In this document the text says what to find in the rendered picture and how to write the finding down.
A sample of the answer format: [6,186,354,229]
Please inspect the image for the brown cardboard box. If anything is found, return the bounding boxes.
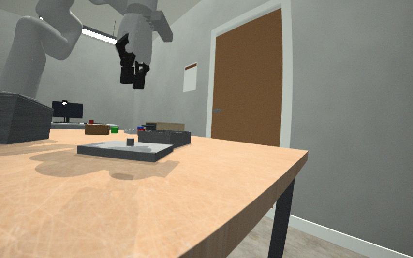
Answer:
[85,124,110,135]

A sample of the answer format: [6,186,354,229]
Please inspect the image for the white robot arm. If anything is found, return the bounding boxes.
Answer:
[0,0,173,103]

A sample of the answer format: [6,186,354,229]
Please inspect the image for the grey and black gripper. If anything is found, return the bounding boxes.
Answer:
[115,13,154,89]

